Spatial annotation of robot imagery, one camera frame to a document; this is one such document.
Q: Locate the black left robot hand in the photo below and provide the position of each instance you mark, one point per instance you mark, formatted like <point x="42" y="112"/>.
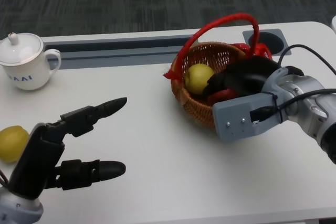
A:
<point x="39" y="155"/>

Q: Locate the red apple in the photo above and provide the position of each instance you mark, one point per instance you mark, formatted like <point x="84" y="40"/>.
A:
<point x="220" y="96"/>

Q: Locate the grey table cup holder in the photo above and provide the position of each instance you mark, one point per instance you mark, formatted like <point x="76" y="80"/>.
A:
<point x="273" y="41"/>

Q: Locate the grey recessed table tray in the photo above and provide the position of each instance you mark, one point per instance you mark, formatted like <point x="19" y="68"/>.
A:
<point x="105" y="56"/>

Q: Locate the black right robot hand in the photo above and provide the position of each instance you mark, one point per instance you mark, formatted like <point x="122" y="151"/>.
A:
<point x="246" y="77"/>

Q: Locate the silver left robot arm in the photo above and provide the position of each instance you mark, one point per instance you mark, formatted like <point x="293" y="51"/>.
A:
<point x="18" y="208"/>

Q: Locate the white rounded object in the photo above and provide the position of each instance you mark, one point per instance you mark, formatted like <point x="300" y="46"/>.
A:
<point x="334" y="23"/>

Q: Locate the white ceramic cup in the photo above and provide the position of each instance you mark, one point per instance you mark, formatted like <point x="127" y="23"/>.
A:
<point x="26" y="75"/>

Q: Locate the red ribbon bow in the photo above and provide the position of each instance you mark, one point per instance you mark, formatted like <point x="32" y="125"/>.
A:
<point x="263" y="51"/>

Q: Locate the yellow lemon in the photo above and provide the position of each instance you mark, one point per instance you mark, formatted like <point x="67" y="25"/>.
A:
<point x="11" y="142"/>

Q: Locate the yellow-green apple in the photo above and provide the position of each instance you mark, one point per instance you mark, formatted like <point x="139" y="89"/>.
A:
<point x="197" y="77"/>

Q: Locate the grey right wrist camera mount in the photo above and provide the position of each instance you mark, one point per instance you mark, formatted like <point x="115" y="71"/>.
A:
<point x="233" y="119"/>

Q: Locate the white ceramic cup lid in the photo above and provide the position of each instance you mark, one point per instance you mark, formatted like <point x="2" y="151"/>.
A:
<point x="22" y="49"/>

